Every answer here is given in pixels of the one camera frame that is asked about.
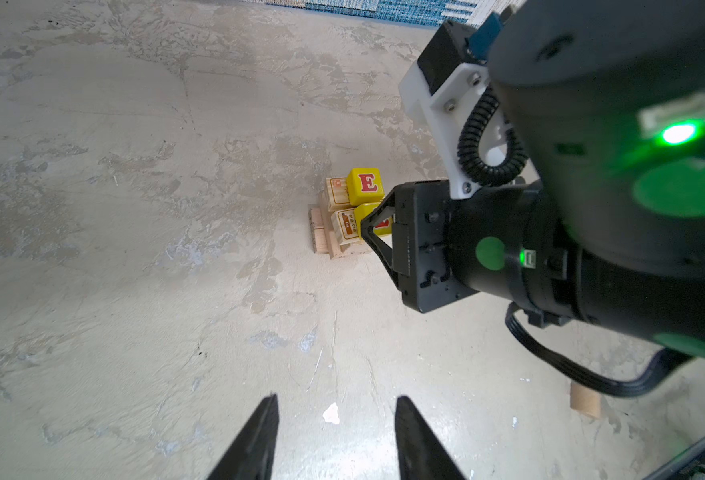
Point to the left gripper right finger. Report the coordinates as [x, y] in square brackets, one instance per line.
[420, 454]

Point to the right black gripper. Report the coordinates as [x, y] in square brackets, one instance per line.
[417, 259]

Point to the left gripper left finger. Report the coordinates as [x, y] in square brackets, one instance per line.
[251, 454]

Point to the yellow letter cube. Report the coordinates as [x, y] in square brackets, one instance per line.
[364, 186]

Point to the patterned wood block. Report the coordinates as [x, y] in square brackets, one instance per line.
[345, 227]
[336, 192]

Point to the light wood block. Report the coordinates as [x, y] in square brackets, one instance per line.
[334, 250]

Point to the small wood cylinder block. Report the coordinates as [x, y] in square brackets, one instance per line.
[585, 401]

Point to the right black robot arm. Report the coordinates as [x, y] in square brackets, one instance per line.
[573, 134]

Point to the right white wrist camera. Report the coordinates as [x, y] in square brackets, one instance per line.
[448, 89]

